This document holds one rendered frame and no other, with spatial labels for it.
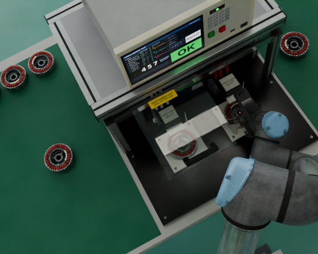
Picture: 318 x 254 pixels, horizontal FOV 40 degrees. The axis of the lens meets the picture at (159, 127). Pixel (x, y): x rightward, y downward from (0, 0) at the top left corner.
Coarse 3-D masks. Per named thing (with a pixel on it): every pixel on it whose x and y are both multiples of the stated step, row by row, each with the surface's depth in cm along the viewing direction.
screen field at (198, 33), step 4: (196, 32) 126; (188, 36) 126; (192, 36) 127; (196, 36) 128; (180, 40) 126; (184, 40) 127; (188, 40) 128; (172, 44) 126; (176, 44) 127; (180, 44) 128; (172, 48) 127
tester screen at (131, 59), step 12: (192, 24) 122; (168, 36) 121; (180, 36) 124; (144, 48) 121; (156, 48) 124; (168, 48) 126; (132, 60) 123; (144, 60) 126; (168, 60) 132; (132, 72) 128; (144, 72) 131
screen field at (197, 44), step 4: (196, 40) 130; (200, 40) 131; (188, 44) 130; (192, 44) 131; (196, 44) 132; (200, 44) 133; (180, 48) 130; (184, 48) 131; (188, 48) 132; (192, 48) 133; (196, 48) 134; (172, 52) 129; (176, 52) 130; (180, 52) 132; (184, 52) 133; (188, 52) 134; (172, 56) 131; (176, 56) 132; (180, 56) 134; (172, 60) 133
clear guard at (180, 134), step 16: (192, 80) 139; (192, 96) 137; (208, 96) 137; (144, 112) 137; (160, 112) 137; (176, 112) 136; (192, 112) 135; (208, 112) 135; (144, 128) 135; (160, 128) 135; (176, 128) 134; (192, 128) 133; (208, 128) 133; (224, 128) 133; (160, 144) 133; (176, 144) 132; (192, 144) 132; (208, 144) 133; (224, 144) 135; (160, 160) 131; (176, 160) 132
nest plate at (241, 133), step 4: (220, 104) 166; (224, 104) 166; (220, 108) 165; (224, 108) 165; (236, 108) 164; (232, 112) 164; (244, 128) 161; (240, 132) 161; (236, 136) 160; (240, 136) 160
